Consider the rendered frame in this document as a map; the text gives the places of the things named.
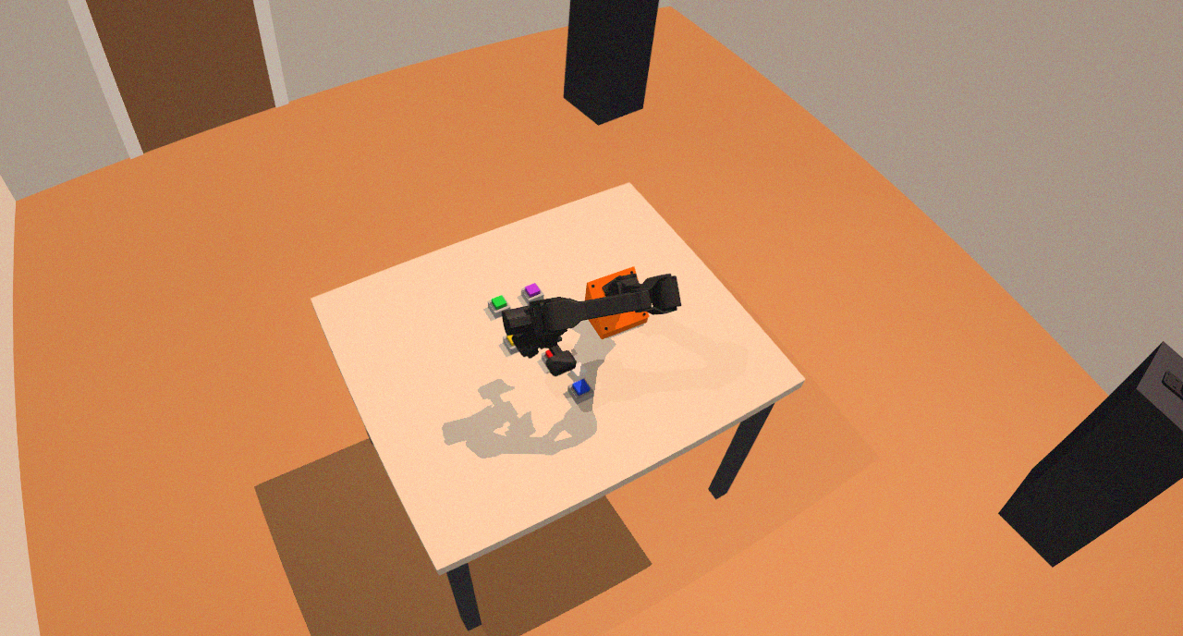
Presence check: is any green button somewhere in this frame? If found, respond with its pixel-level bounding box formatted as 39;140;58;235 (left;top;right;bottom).
489;296;510;319

